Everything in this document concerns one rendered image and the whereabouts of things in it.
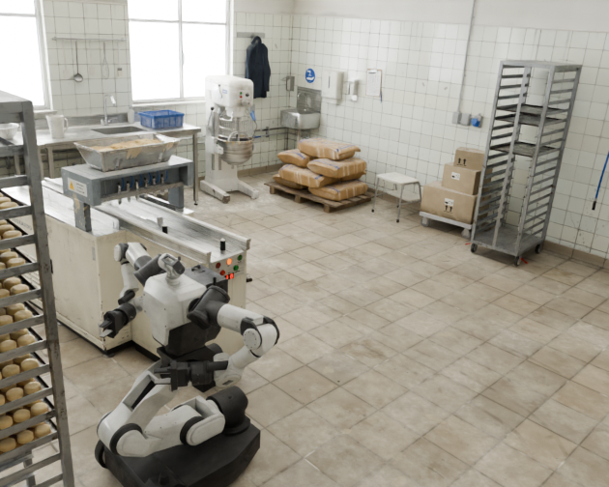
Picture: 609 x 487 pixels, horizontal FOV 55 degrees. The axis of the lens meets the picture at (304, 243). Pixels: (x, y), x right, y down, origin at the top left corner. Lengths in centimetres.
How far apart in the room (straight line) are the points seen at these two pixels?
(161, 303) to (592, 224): 467
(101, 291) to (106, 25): 379
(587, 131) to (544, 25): 108
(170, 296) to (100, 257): 126
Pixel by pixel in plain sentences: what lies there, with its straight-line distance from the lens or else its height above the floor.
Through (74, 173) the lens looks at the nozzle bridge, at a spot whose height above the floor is 118.
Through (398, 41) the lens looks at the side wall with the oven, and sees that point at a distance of 719.
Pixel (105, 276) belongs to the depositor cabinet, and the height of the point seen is 58.
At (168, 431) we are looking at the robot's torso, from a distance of 278.
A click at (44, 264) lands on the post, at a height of 134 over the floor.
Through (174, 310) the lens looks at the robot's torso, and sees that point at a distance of 240.
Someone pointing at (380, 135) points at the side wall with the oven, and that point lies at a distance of 738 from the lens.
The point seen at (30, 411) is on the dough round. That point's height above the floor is 77.
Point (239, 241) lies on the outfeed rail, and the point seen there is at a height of 88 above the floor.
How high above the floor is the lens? 207
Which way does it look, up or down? 21 degrees down
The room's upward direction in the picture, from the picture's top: 3 degrees clockwise
